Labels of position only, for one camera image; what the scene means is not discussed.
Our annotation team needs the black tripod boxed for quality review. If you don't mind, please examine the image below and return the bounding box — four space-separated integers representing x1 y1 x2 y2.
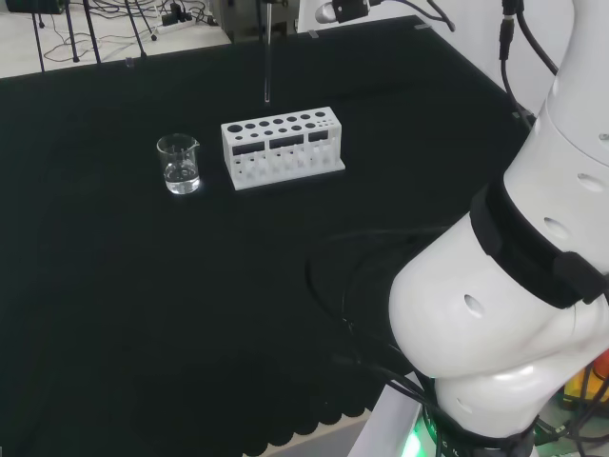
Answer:
29 0 104 73
120 0 159 62

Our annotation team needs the white power strip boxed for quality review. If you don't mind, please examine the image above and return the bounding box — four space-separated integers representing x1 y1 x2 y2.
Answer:
153 17 197 34

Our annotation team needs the clear glass beaker with water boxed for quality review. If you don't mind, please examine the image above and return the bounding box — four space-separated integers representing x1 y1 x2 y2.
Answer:
155 133 202 195

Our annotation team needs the black cable with connector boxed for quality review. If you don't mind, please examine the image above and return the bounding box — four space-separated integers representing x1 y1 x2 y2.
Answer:
498 0 537 128

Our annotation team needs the clear glass rod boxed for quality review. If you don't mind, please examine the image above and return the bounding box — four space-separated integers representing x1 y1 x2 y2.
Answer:
263 0 274 106

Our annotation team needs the white test tube rack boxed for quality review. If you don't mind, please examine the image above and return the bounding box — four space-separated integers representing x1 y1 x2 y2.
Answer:
220 106 347 192

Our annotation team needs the black bench cloth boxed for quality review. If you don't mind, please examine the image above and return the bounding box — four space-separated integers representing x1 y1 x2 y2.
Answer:
0 13 541 457

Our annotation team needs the black camera box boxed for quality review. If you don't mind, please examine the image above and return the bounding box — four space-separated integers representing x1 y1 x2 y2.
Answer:
332 0 372 24

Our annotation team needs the yellow stop button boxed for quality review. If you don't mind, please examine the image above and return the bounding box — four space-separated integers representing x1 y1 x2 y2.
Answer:
560 349 609 414

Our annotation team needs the dark grey box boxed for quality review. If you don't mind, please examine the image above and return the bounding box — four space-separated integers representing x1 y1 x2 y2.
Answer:
212 0 297 45

